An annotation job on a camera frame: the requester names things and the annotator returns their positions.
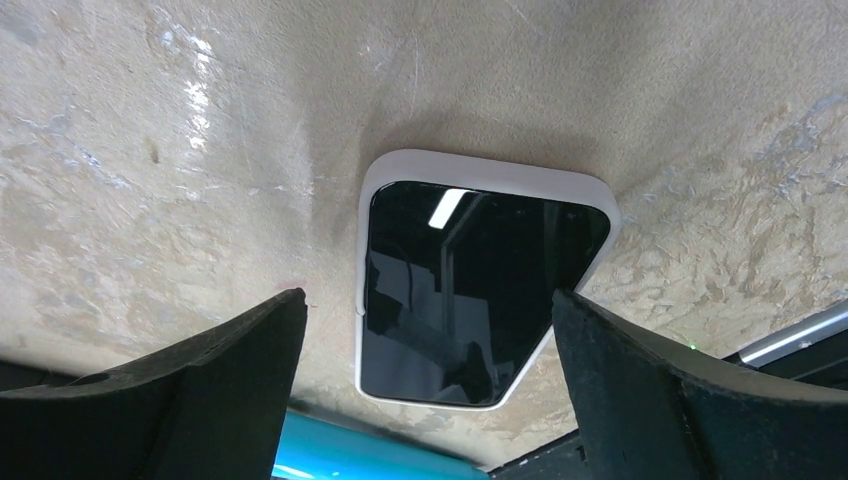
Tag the black phone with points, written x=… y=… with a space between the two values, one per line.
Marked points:
x=458 y=288

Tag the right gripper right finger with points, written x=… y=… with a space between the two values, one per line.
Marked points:
x=648 y=407

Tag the white phone case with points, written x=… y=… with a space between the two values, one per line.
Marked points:
x=470 y=173

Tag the blue toy microphone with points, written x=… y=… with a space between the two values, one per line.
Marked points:
x=314 y=449

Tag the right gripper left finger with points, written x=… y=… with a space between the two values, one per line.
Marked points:
x=208 y=407

